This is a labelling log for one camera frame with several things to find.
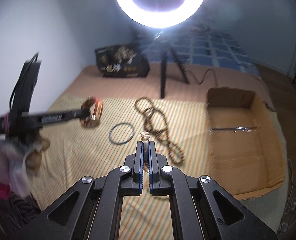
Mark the red strap wristwatch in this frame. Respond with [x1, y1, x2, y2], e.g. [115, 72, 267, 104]
[80, 96, 104, 128]

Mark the left hand white glove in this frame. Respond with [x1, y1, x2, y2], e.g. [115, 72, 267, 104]
[0, 134, 51, 200]

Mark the black snack bag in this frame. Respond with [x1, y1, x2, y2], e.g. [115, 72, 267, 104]
[94, 43, 150, 77]

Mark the cardboard box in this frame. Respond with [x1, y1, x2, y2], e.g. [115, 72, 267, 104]
[206, 87, 286, 200]

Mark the white power strip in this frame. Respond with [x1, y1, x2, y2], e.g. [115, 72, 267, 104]
[282, 198, 296, 232]

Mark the tan bed mattress cover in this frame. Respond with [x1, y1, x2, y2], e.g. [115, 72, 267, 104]
[63, 63, 274, 108]

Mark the black tripod stand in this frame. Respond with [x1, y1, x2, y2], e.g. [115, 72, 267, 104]
[153, 30, 190, 99]

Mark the blue patterned bed sheet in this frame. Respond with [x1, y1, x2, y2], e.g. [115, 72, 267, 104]
[134, 29, 260, 77]

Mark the dark bangle bracelet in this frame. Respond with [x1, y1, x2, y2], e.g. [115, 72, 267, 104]
[108, 122, 136, 146]

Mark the brown wooden bead necklace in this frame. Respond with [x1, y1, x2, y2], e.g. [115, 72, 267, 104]
[134, 96, 186, 166]

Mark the black power cable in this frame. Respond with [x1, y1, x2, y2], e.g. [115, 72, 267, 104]
[183, 67, 219, 86]

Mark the white ring light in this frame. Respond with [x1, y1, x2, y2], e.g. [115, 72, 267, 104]
[117, 0, 204, 29]

